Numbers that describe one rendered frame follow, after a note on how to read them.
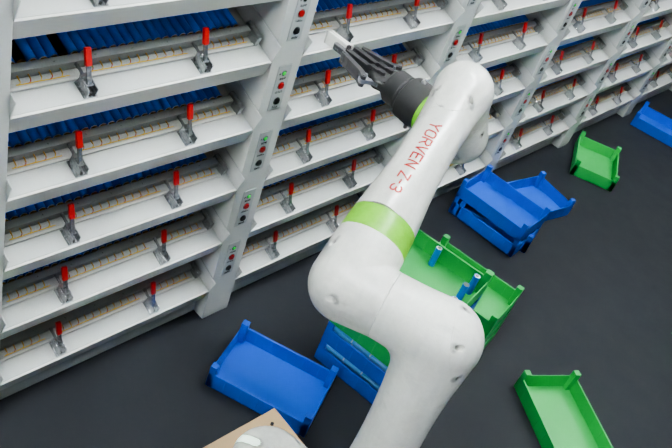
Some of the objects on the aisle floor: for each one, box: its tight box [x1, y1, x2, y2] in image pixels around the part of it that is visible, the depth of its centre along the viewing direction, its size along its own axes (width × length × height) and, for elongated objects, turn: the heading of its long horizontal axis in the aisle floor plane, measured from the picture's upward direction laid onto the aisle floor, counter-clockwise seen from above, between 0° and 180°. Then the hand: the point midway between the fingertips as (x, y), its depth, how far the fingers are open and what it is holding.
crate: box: [314, 339, 378, 404], centre depth 227 cm, size 30×20×8 cm
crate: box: [205, 319, 339, 437], centre depth 212 cm, size 30×20×8 cm
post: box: [194, 0, 335, 319], centre depth 183 cm, size 20×9×169 cm, turn 25°
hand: (338, 44), depth 165 cm, fingers closed
